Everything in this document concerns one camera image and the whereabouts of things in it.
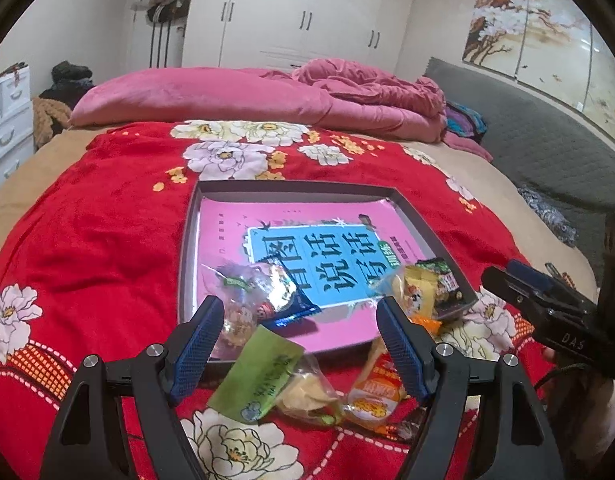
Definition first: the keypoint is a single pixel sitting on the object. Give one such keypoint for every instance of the dark patterned cloth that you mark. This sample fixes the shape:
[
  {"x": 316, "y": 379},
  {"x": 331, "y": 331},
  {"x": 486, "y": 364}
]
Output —
[{"x": 547, "y": 215}]

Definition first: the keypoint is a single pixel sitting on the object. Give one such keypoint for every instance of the grey quilted headboard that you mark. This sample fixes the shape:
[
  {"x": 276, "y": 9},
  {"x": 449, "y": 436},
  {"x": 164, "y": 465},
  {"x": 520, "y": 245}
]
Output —
[{"x": 537, "y": 125}]

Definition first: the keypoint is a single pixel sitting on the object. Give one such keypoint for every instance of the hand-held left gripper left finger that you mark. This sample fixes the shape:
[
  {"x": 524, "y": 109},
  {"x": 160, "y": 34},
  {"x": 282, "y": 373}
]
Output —
[{"x": 197, "y": 350}]

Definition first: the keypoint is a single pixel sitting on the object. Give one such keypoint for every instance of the pink pillow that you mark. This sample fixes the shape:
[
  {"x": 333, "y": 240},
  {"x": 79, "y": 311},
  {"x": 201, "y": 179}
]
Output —
[{"x": 187, "y": 95}]

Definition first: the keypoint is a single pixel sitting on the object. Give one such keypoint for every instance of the white wardrobe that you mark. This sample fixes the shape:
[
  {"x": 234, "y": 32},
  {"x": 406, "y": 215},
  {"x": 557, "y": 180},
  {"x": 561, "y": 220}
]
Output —
[{"x": 287, "y": 10}]

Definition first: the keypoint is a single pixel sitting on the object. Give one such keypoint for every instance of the small dark wrapped candy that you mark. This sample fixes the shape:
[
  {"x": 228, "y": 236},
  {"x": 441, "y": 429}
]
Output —
[{"x": 400, "y": 430}]

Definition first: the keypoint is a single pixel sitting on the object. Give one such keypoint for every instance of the dark clothes pile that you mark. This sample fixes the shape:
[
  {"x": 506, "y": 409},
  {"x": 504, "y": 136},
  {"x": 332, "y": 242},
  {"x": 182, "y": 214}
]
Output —
[{"x": 70, "y": 77}]

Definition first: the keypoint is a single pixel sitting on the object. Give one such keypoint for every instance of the person's right forearm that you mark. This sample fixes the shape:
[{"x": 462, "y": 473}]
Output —
[{"x": 607, "y": 420}]

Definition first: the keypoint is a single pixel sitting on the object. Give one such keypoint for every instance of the white drawer cabinet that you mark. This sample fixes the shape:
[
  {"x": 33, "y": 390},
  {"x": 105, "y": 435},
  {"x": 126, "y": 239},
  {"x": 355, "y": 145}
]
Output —
[{"x": 10, "y": 125}]

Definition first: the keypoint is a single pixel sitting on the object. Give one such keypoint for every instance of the brown knitted blanket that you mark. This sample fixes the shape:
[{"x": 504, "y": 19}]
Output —
[{"x": 50, "y": 120}]

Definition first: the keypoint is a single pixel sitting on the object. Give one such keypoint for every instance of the orange white cracker packet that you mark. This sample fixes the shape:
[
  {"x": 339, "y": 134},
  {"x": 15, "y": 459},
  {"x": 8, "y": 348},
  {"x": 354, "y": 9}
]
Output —
[{"x": 375, "y": 395}]

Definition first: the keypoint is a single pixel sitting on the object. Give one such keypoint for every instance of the beige bed sheet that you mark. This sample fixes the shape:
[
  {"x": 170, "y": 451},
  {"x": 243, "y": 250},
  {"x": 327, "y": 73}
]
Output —
[{"x": 512, "y": 200}]

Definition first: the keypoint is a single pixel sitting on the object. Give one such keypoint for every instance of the yellow pastry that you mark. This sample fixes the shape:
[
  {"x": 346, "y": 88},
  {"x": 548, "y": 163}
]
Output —
[{"x": 307, "y": 395}]

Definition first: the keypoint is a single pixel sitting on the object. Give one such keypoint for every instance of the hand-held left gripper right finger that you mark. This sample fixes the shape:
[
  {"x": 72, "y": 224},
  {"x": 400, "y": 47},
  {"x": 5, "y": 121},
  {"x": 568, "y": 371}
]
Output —
[{"x": 402, "y": 350}]

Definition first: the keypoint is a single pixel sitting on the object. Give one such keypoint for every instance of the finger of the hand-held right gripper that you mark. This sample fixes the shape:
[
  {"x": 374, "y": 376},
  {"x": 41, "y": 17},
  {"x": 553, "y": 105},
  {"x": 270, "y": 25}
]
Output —
[
  {"x": 507, "y": 287},
  {"x": 530, "y": 272}
]

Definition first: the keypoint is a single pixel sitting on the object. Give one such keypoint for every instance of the flower tree wall mural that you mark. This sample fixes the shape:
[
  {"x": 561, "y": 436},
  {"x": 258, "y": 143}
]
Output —
[{"x": 527, "y": 25}]

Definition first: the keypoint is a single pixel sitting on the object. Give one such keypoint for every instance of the red floral blanket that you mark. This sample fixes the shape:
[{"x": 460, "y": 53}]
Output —
[{"x": 87, "y": 240}]

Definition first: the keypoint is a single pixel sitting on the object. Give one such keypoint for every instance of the pink picture book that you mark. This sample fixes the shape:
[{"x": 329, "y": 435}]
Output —
[{"x": 227, "y": 225}]

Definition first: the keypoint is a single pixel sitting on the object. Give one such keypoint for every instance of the clear candies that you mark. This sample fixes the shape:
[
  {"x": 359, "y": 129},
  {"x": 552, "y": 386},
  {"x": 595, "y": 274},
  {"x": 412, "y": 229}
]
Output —
[{"x": 237, "y": 320}]

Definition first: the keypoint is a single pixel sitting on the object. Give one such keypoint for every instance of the dark shallow cardboard box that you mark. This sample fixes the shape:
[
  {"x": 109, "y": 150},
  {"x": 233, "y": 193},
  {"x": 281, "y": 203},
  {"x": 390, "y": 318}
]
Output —
[{"x": 188, "y": 260}]

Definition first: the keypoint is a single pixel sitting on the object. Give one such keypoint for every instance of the blue cookie packet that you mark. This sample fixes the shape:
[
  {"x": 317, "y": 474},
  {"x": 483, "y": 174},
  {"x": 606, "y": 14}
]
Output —
[{"x": 287, "y": 300}]

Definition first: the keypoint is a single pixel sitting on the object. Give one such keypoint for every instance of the yellow gold snack packet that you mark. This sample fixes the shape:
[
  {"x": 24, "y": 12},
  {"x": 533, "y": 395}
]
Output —
[{"x": 420, "y": 292}]

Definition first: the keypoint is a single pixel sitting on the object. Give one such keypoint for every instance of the dark green snack packet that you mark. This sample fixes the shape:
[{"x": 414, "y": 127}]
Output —
[{"x": 445, "y": 285}]

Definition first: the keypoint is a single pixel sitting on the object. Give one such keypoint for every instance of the orange yellow snack packet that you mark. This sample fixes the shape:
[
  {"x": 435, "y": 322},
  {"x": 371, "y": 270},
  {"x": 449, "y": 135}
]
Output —
[{"x": 425, "y": 324}]

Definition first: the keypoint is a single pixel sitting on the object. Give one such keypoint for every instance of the purple teal clothes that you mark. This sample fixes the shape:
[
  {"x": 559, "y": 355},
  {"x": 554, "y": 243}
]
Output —
[{"x": 465, "y": 122}]

